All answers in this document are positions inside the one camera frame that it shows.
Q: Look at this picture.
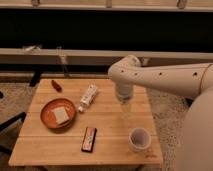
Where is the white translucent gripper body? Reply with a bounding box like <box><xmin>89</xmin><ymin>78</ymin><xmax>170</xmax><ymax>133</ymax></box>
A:
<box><xmin>115</xmin><ymin>84</ymin><xmax>133</xmax><ymax>103</ymax></box>

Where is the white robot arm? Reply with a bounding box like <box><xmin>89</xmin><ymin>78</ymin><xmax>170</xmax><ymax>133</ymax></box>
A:
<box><xmin>108</xmin><ymin>55</ymin><xmax>213</xmax><ymax>171</ymax></box>

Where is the white paper cup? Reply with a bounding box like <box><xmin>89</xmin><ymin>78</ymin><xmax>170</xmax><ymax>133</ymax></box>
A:
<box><xmin>129</xmin><ymin>128</ymin><xmax>151</xmax><ymax>152</ymax></box>

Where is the dark candy bar pack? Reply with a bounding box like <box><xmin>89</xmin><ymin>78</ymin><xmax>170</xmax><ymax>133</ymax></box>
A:
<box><xmin>81</xmin><ymin>127</ymin><xmax>97</xmax><ymax>153</ymax></box>

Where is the wooden table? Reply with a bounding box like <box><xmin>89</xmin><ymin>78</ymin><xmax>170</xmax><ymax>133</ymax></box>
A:
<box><xmin>9</xmin><ymin>79</ymin><xmax>163</xmax><ymax>166</ymax></box>

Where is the white square sponge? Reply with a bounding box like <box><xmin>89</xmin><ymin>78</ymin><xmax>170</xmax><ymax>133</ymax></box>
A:
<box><xmin>53</xmin><ymin>107</ymin><xmax>69</xmax><ymax>124</ymax></box>

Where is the orange round bowl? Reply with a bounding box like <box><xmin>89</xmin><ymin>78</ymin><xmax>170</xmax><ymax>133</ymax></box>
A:
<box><xmin>40</xmin><ymin>98</ymin><xmax>76</xmax><ymax>129</ymax></box>

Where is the red chili pepper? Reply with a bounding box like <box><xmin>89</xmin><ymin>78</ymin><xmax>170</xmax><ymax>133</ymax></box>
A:
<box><xmin>51</xmin><ymin>80</ymin><xmax>62</xmax><ymax>92</ymax></box>

